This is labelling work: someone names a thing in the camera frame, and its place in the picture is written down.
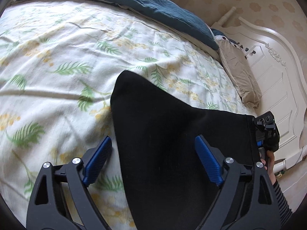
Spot white carved headboard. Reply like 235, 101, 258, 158
212, 7, 306, 172

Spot floral bed sheet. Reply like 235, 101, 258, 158
1, 0, 256, 224

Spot beige pillow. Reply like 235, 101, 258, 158
216, 40, 262, 108

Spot person right hand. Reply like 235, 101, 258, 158
259, 147, 277, 187

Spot striped sleeve right forearm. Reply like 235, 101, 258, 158
273, 180, 293, 228

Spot polka dot pillow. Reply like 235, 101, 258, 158
211, 28, 238, 46

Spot black pants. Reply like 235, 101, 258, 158
111, 71, 259, 229

